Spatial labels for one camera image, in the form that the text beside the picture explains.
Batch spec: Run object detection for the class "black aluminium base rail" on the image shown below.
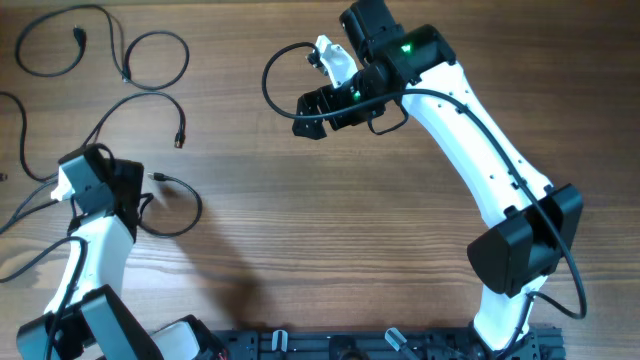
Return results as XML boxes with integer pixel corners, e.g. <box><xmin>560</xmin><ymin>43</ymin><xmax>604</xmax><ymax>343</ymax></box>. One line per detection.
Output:
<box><xmin>214</xmin><ymin>327</ymin><xmax>567</xmax><ymax>360</ymax></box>

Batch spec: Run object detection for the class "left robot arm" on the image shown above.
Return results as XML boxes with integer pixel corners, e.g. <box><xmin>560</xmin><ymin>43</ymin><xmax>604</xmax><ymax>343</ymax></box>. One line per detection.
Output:
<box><xmin>16</xmin><ymin>144</ymin><xmax>227</xmax><ymax>359</ymax></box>

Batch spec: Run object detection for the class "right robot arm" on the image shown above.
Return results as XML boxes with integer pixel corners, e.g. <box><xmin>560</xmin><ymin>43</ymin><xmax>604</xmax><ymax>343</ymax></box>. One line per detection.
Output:
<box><xmin>292</xmin><ymin>1</ymin><xmax>583</xmax><ymax>359</ymax></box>

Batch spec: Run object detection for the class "black USB cable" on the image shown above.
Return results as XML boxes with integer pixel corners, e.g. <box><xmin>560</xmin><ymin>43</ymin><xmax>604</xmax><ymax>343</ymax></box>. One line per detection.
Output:
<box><xmin>13</xmin><ymin>3</ymin><xmax>191</xmax><ymax>92</ymax></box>
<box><xmin>137</xmin><ymin>171</ymin><xmax>204</xmax><ymax>239</ymax></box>
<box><xmin>0</xmin><ymin>89</ymin><xmax>187</xmax><ymax>183</ymax></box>

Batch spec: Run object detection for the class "right camera black cable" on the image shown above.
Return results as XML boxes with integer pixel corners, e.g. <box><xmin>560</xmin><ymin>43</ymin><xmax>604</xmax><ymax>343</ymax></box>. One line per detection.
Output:
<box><xmin>261</xmin><ymin>41</ymin><xmax>589</xmax><ymax>360</ymax></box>

